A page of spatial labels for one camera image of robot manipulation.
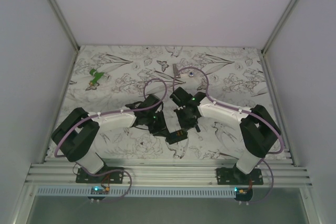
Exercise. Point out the grey metal bracket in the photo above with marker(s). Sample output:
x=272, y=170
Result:
x=176, y=71

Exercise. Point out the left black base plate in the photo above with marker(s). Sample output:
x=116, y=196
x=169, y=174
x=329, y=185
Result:
x=106, y=175

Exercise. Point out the green plastic connector part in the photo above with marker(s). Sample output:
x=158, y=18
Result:
x=96, y=76

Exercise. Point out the black fuse box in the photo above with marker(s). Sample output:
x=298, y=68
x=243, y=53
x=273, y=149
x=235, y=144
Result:
x=176, y=137

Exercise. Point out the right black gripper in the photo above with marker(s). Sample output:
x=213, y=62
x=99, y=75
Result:
x=183, y=125

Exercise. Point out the right small circuit board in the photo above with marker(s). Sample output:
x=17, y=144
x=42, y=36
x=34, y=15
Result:
x=243, y=194

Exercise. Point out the black handled hammer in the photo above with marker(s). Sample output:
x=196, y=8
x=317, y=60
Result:
x=197, y=128

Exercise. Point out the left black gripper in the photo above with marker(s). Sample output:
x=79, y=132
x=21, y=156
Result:
x=161, y=127

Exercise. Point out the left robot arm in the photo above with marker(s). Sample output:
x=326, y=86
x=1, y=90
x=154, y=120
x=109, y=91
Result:
x=76, y=133

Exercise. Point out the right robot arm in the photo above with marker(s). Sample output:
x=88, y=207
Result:
x=258, y=129

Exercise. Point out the floral patterned table mat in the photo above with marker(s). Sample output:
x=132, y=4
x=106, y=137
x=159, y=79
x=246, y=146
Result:
x=232, y=75

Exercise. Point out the white slotted cable duct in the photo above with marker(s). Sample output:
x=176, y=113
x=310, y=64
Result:
x=136, y=191

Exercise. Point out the left small circuit board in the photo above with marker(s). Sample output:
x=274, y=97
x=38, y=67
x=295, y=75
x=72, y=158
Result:
x=98, y=193

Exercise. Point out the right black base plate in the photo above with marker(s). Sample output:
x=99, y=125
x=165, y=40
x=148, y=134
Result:
x=233, y=176

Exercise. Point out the aluminium front rail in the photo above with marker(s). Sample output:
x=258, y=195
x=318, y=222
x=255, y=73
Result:
x=160, y=174

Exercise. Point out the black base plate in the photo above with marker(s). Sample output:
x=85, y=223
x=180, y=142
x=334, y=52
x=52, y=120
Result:
x=233, y=176
x=106, y=175

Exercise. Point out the small circuit board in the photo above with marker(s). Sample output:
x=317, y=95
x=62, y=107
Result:
x=243, y=194
x=98, y=193

